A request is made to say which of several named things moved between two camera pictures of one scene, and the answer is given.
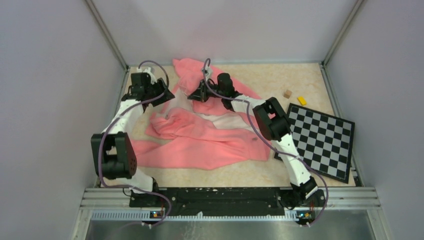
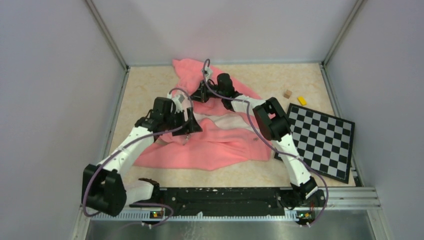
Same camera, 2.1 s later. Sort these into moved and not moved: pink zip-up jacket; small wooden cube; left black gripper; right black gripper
Moved: left black gripper
Not moved: small wooden cube; pink zip-up jacket; right black gripper
